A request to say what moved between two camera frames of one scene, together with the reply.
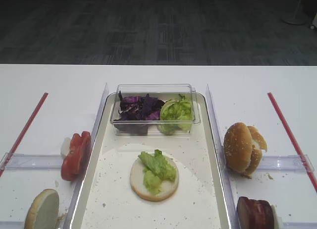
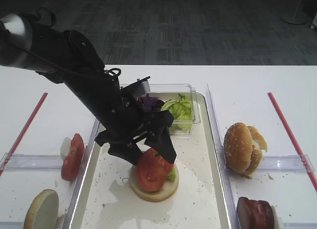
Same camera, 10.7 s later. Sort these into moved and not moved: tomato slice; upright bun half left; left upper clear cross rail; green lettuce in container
Moved: tomato slice
Not moved: green lettuce in container; left upper clear cross rail; upright bun half left
